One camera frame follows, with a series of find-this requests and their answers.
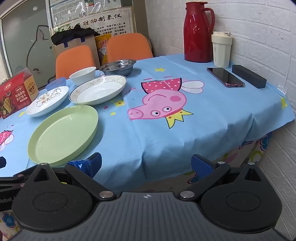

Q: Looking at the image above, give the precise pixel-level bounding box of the wall poster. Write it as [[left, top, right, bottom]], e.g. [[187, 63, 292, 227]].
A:
[[49, 0, 135, 38]]

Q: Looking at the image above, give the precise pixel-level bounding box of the red thermos jug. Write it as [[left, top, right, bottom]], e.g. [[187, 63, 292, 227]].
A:
[[184, 1, 215, 63]]

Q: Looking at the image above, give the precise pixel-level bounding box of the brown cardboard box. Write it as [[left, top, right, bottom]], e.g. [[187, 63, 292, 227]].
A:
[[54, 35, 100, 68]]

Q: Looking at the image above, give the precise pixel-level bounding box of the black rectangular case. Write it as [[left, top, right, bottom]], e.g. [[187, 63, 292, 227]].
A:
[[232, 64, 267, 89]]

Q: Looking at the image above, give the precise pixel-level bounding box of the large white deep plate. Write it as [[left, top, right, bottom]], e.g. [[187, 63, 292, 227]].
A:
[[69, 75, 127, 106]]

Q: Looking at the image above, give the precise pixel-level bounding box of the smartphone in clear case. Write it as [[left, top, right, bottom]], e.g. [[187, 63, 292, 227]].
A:
[[206, 67, 245, 88]]

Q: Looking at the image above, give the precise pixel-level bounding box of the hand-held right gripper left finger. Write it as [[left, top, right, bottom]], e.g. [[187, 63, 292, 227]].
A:
[[30, 152, 116, 202]]

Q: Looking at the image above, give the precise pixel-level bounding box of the small white floral plate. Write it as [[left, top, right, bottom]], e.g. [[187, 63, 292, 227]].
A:
[[25, 86, 70, 117]]

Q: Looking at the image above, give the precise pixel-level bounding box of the blue cartoon pig tablecloth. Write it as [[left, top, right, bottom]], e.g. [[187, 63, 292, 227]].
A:
[[0, 54, 289, 193]]

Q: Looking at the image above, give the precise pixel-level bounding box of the blue transparent plastic bowl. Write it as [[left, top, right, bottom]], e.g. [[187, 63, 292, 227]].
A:
[[46, 77, 67, 92]]

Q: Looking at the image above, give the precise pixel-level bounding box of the red and brown snack box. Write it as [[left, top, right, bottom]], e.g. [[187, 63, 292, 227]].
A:
[[0, 69, 39, 119]]

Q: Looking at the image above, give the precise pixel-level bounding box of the yellow plastic bag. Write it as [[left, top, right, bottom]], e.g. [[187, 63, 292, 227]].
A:
[[95, 35, 110, 66]]

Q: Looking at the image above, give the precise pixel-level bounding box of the cartoon bear glass door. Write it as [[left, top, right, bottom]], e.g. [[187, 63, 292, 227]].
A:
[[0, 0, 56, 87]]

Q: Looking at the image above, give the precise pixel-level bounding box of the white ceramic bowl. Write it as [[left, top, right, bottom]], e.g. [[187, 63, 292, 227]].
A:
[[69, 66, 97, 86]]

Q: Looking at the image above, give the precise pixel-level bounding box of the stainless steel bowl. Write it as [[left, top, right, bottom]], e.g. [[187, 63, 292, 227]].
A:
[[99, 59, 137, 76]]

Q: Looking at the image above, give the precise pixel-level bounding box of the orange chair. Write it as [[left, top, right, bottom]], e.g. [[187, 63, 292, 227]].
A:
[[55, 45, 94, 79], [106, 33, 153, 63]]

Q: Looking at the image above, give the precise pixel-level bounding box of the cream white tumbler cup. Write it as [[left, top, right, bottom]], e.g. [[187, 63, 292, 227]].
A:
[[211, 31, 233, 68]]

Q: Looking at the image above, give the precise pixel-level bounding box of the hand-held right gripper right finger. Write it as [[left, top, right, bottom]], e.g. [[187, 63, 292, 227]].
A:
[[178, 153, 263, 201]]

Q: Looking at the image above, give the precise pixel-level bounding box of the green plastic plate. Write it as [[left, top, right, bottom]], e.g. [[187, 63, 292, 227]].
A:
[[28, 105, 99, 167]]

